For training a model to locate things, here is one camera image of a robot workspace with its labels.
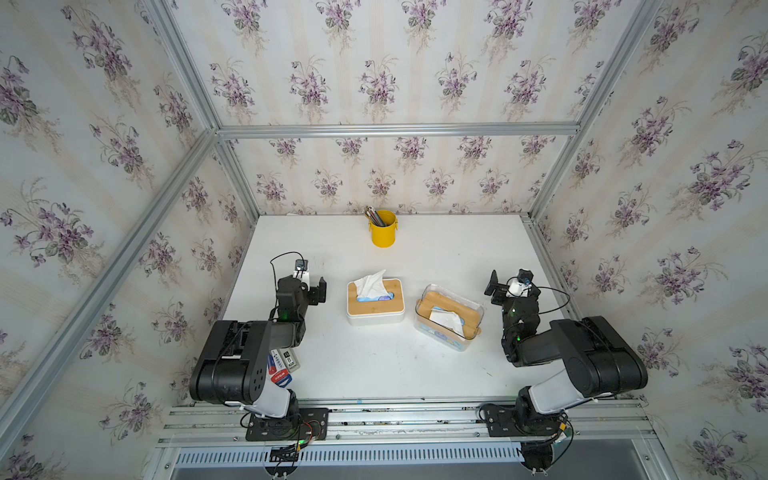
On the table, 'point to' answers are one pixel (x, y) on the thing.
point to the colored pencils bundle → (374, 216)
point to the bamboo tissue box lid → (470, 318)
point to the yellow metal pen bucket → (384, 236)
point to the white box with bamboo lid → (375, 302)
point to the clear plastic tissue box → (467, 302)
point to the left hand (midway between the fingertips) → (308, 277)
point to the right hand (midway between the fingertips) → (514, 275)
